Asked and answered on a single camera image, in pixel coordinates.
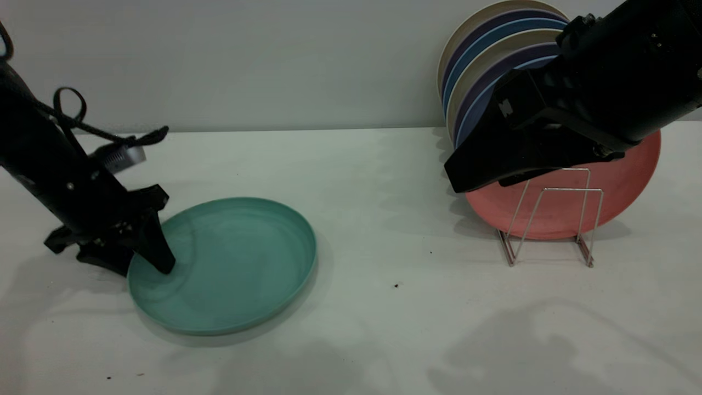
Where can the teal blue plastic plate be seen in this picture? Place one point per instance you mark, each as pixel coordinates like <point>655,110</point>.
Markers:
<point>496,37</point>

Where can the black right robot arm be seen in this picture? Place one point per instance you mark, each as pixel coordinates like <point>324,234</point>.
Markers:
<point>647,66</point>

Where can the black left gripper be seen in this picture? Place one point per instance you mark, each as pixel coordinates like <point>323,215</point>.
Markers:
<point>93,214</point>

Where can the dark navy plastic plate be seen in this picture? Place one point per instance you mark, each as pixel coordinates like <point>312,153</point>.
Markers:
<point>493,27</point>

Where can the green plastic plate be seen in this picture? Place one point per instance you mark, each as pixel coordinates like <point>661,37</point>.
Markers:
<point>241,263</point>

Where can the pink plastic plate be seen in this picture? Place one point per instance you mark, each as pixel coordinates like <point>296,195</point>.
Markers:
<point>630,175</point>

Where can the beige plastic plate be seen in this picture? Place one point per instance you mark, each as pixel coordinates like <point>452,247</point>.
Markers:
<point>471,24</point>
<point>493,57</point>

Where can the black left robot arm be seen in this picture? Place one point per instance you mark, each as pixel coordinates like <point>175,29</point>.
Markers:
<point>27,126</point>

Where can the dark purple plastic plate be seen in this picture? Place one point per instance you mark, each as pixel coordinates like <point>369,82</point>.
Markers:
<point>488,82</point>

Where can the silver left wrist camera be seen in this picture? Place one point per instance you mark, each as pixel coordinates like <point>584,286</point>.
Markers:
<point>120,157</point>

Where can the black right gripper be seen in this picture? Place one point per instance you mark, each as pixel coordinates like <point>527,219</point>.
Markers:
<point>543,93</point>

